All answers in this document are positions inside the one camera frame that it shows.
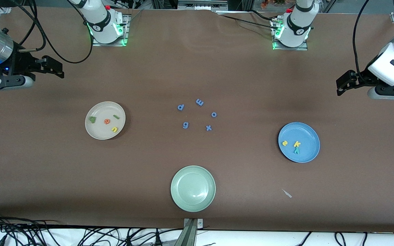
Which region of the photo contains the grey equipment box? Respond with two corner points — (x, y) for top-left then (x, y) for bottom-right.
(177, 0), (228, 11)

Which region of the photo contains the blue plate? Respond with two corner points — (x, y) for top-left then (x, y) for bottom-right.
(278, 122), (320, 163)

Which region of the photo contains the black tangled cable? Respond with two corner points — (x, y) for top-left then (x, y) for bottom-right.
(333, 231), (347, 246)
(0, 209), (63, 246)
(62, 227), (184, 246)
(294, 231), (313, 246)

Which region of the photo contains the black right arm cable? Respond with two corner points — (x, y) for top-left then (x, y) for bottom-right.
(14, 0), (94, 65)

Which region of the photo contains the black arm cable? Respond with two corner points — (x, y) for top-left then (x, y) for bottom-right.
(14, 0), (94, 65)
(352, 0), (370, 82)

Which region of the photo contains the pale green plate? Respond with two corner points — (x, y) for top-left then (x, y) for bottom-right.
(170, 165), (216, 213)

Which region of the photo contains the aluminium table edge rail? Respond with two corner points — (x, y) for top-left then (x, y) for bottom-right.
(0, 6), (12, 26)

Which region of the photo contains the beige brown plate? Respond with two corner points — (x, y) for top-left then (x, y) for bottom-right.
(85, 101), (126, 140)

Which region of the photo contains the brown table mat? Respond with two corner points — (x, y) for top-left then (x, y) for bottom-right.
(0, 6), (394, 233)

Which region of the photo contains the aluminium camera mount post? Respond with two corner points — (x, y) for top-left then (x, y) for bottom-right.
(182, 218), (204, 246)

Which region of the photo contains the thin black table cable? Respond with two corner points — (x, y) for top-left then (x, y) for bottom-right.
(248, 9), (279, 22)
(217, 13), (277, 30)

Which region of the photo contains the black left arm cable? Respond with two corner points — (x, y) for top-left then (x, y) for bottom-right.
(352, 0), (370, 82)

